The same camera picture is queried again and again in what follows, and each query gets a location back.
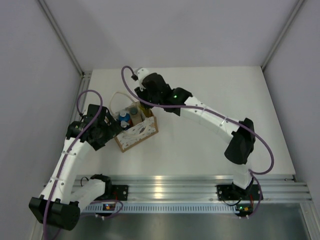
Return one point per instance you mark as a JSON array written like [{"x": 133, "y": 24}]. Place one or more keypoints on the clear square bottle dark cap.
[{"x": 135, "y": 115}]

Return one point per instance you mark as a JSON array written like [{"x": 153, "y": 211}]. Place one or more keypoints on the dark blue pump bottle front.
[{"x": 125, "y": 125}]

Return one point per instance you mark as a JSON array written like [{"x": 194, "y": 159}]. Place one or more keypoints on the white slotted cable duct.
[{"x": 163, "y": 208}]

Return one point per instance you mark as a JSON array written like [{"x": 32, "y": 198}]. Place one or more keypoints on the teal blue pump bottle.
[{"x": 124, "y": 116}]

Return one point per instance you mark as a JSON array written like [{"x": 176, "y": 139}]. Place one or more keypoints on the aluminium corner post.
[
  {"x": 60, "y": 35},
  {"x": 285, "y": 28}
]

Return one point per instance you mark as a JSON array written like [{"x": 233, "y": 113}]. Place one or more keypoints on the aluminium front rail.
[{"x": 279, "y": 189}]

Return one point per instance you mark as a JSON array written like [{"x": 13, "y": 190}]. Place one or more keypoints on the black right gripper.
[{"x": 139, "y": 93}]

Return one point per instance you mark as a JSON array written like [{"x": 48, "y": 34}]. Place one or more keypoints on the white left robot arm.
[{"x": 58, "y": 205}]

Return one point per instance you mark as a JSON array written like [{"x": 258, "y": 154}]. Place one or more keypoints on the aluminium right corner post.
[{"x": 285, "y": 28}]

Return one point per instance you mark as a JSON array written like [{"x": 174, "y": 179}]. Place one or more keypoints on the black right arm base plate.
[{"x": 231, "y": 192}]

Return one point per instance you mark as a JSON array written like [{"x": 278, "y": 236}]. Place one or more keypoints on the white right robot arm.
[{"x": 238, "y": 136}]

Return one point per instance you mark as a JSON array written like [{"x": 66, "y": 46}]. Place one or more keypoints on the yellow liquid bottle red cap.
[{"x": 146, "y": 111}]

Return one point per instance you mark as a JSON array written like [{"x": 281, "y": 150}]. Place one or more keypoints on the canvas and burlap tote bag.
[{"x": 131, "y": 137}]

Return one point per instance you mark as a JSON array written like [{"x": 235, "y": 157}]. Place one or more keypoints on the aluminium left corner post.
[{"x": 60, "y": 35}]

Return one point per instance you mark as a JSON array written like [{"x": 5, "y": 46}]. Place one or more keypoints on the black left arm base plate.
[{"x": 119, "y": 192}]

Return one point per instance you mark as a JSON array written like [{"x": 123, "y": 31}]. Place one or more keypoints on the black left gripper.
[{"x": 112, "y": 129}]

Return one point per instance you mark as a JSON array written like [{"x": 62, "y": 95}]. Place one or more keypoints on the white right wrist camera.
[{"x": 138, "y": 75}]

